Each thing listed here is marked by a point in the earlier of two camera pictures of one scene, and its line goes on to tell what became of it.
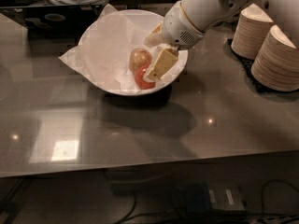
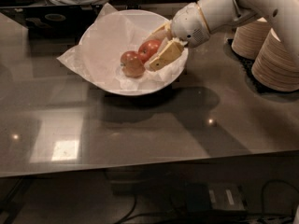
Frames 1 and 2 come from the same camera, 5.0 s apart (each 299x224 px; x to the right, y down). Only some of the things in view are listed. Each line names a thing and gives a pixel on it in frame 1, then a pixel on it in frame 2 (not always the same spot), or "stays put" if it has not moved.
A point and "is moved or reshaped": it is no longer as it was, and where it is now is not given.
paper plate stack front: x=277 y=63 stays put
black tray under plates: x=246 y=64 stays put
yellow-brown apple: x=138 y=59 is moved or reshaped
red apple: x=141 y=81 → x=148 y=49
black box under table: x=210 y=196 stays put
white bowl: x=107 y=44 stays put
